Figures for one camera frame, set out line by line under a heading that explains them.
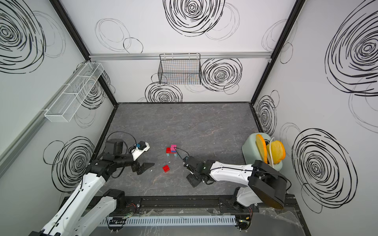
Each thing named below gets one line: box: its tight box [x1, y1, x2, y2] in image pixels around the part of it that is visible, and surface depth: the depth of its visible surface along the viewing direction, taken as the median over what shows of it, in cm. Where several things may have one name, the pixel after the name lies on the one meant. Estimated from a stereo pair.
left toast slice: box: [255, 134, 268, 164], surface depth 73 cm
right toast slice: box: [266, 140, 286, 165], surface depth 73 cm
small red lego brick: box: [162, 164, 170, 173], surface depth 86 cm
